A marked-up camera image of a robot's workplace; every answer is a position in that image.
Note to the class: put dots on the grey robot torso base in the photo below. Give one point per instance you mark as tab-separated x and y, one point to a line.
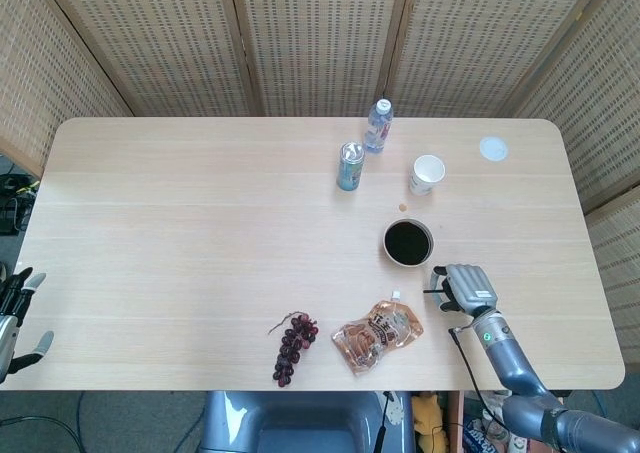
310	423

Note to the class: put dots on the white plastic lid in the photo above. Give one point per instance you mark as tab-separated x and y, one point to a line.
494	148

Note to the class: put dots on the yellow plush item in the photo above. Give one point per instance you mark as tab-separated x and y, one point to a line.
430	418

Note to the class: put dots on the white cup with black interior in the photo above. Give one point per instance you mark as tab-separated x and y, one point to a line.
407	243

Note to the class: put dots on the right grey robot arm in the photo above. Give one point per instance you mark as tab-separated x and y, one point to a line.
515	368

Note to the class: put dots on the orange spout drink pouch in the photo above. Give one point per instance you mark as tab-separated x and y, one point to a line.
375	335

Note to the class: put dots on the light blue drink can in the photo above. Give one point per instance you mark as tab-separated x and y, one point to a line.
350	173

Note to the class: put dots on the woven bamboo folding screen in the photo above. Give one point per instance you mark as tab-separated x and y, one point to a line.
320	38

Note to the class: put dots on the bunch of dark red grapes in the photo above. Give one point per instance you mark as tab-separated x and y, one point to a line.
295	338

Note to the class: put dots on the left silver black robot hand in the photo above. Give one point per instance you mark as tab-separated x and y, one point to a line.
7	333

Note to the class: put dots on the white perforated bracket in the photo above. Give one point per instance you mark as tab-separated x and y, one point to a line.
396	413

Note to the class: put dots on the white paper cup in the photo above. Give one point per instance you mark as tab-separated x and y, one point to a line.
427	169

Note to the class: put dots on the brown box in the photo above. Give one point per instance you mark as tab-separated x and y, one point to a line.
455	423

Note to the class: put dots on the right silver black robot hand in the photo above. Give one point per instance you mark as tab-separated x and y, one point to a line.
467	288

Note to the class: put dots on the plastic bag of snacks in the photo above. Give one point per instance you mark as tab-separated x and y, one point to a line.
482	433

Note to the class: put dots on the clear plastic water bottle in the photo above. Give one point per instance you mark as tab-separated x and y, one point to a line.
378	128

